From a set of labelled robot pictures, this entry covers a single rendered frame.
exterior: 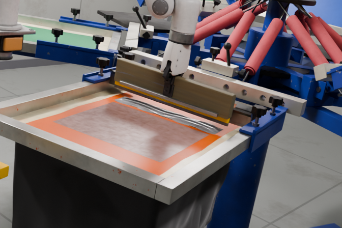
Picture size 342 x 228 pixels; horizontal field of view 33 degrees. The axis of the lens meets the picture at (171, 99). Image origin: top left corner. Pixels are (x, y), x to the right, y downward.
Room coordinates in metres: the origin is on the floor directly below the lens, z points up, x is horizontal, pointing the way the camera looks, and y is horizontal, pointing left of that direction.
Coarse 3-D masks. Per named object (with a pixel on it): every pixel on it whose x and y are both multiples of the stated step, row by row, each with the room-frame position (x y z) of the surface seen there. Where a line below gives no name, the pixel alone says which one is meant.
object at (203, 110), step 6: (126, 84) 1.74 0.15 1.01; (132, 84) 1.74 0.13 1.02; (138, 90) 1.72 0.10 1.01; (144, 90) 1.71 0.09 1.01; (150, 90) 1.72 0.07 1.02; (156, 96) 1.69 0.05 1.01; (162, 96) 1.69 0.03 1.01; (174, 102) 1.67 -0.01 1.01; (180, 102) 1.66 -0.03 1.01; (186, 102) 1.66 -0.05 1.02; (192, 108) 1.64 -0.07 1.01; (198, 108) 1.63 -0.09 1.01; (204, 108) 1.64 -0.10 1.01; (210, 114) 1.62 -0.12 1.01; (216, 114) 1.61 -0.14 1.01
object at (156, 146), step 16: (176, 112) 1.74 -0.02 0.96; (144, 128) 1.53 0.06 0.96; (160, 128) 1.56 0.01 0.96; (176, 128) 1.58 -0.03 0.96; (192, 128) 1.61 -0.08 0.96; (224, 128) 1.67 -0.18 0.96; (112, 144) 1.37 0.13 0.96; (128, 144) 1.39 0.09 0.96; (144, 144) 1.41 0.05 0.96; (160, 144) 1.44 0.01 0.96; (176, 144) 1.46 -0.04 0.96; (192, 144) 1.48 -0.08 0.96; (208, 144) 1.50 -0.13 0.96; (128, 160) 1.29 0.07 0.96; (144, 160) 1.31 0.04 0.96; (160, 160) 1.32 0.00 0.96; (176, 160) 1.34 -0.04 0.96
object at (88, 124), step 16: (112, 96) 1.78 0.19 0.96; (128, 96) 1.82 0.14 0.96; (64, 112) 1.54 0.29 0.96; (80, 112) 1.57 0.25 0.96; (96, 112) 1.59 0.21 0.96; (112, 112) 1.62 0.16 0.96; (128, 112) 1.65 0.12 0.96; (144, 112) 1.68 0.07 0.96; (48, 128) 1.40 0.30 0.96; (64, 128) 1.42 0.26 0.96; (80, 128) 1.44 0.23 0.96; (96, 128) 1.46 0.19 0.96; (112, 128) 1.49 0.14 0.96; (128, 128) 1.51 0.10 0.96; (80, 144) 1.33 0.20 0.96; (96, 144) 1.35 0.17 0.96
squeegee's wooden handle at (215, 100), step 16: (128, 64) 1.76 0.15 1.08; (128, 80) 1.76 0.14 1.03; (144, 80) 1.73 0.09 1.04; (160, 80) 1.71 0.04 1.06; (176, 80) 1.69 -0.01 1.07; (192, 80) 1.69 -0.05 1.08; (176, 96) 1.68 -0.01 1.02; (192, 96) 1.66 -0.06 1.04; (208, 96) 1.64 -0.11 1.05; (224, 96) 1.62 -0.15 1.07; (224, 112) 1.61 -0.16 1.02
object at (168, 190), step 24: (24, 96) 1.52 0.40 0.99; (48, 96) 1.56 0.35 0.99; (72, 96) 1.67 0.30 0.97; (0, 120) 1.31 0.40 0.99; (24, 144) 1.27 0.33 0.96; (48, 144) 1.24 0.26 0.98; (72, 144) 1.24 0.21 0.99; (240, 144) 1.46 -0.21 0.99; (96, 168) 1.18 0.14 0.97; (120, 168) 1.16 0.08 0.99; (192, 168) 1.23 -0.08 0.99; (216, 168) 1.32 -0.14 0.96; (144, 192) 1.13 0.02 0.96; (168, 192) 1.10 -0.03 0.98
